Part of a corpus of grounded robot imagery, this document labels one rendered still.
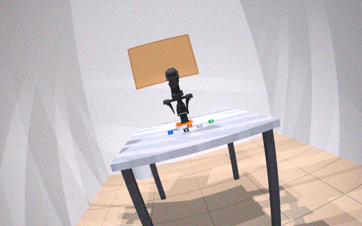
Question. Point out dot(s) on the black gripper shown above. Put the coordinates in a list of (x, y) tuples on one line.
[(187, 97)]

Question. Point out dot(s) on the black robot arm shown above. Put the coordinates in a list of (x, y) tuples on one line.
[(173, 77)]

